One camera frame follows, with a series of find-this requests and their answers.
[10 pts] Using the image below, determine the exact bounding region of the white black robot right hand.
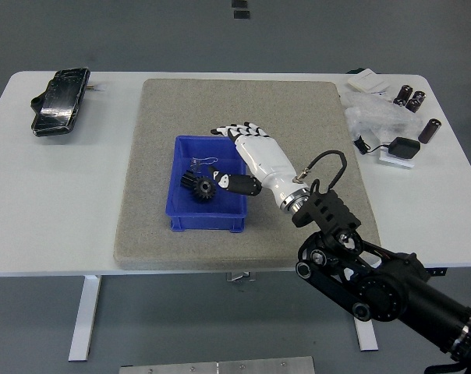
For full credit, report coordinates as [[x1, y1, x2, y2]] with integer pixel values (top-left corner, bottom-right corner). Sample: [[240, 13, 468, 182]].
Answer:
[[207, 121, 308, 202]]

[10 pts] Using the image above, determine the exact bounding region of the black bevel gear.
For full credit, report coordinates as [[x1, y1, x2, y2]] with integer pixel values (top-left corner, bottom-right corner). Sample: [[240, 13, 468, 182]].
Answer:
[[179, 169, 218, 204]]

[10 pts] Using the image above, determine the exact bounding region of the blue plastic box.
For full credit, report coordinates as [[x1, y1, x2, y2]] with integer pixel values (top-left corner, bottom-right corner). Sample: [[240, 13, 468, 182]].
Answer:
[[164, 134, 249, 234]]

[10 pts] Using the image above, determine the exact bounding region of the white flat box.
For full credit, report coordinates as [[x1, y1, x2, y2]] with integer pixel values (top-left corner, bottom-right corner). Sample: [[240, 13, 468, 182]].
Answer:
[[346, 69, 391, 94]]

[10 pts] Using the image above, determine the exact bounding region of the grey-brown felt mat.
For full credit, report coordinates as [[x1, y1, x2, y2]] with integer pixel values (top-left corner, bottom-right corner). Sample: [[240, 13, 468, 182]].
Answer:
[[112, 78, 381, 271]]

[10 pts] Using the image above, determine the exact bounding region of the clear bubble wrap bag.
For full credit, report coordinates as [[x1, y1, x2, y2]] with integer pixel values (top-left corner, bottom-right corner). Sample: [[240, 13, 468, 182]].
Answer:
[[342, 90, 423, 143]]

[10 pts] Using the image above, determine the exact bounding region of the white foam pad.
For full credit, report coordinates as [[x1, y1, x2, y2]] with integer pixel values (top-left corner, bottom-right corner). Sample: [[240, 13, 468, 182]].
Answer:
[[377, 150, 416, 170]]

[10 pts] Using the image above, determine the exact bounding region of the black power adapter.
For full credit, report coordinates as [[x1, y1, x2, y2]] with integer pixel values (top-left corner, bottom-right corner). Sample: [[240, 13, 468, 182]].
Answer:
[[387, 136, 421, 160]]

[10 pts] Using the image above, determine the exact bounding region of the white table leg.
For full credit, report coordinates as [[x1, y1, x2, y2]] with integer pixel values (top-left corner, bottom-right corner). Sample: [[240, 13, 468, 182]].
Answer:
[[68, 274, 102, 362], [352, 317, 379, 352]]

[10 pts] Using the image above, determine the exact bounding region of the black flat wrapped device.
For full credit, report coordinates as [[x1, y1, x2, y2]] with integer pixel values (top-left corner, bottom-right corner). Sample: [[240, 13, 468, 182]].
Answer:
[[29, 68, 91, 138]]

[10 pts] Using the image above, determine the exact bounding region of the thin silver wire piece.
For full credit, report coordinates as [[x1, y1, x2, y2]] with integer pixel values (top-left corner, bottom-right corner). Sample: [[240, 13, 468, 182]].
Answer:
[[188, 156, 219, 173]]

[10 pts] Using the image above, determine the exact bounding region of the black adapter cord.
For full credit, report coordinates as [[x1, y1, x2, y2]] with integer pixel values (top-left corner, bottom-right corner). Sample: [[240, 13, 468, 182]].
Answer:
[[352, 134, 391, 156]]

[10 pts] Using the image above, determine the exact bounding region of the metal under-table bracket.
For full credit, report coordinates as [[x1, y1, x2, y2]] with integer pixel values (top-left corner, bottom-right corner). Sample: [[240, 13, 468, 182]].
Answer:
[[225, 271, 257, 283]]

